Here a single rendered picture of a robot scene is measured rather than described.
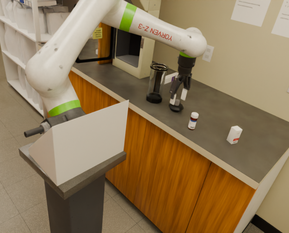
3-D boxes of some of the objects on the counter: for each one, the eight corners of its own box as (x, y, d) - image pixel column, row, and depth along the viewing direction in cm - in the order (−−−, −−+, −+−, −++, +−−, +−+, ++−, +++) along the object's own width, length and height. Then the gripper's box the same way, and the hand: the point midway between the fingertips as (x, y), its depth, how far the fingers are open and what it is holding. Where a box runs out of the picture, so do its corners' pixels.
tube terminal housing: (134, 60, 212) (146, -45, 172) (162, 73, 194) (181, -40, 154) (112, 64, 196) (119, -50, 156) (139, 79, 178) (155, -46, 138)
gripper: (192, 60, 140) (183, 95, 152) (167, 65, 126) (160, 103, 138) (202, 64, 136) (193, 100, 148) (178, 70, 122) (169, 109, 134)
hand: (178, 98), depth 142 cm, fingers open, 10 cm apart
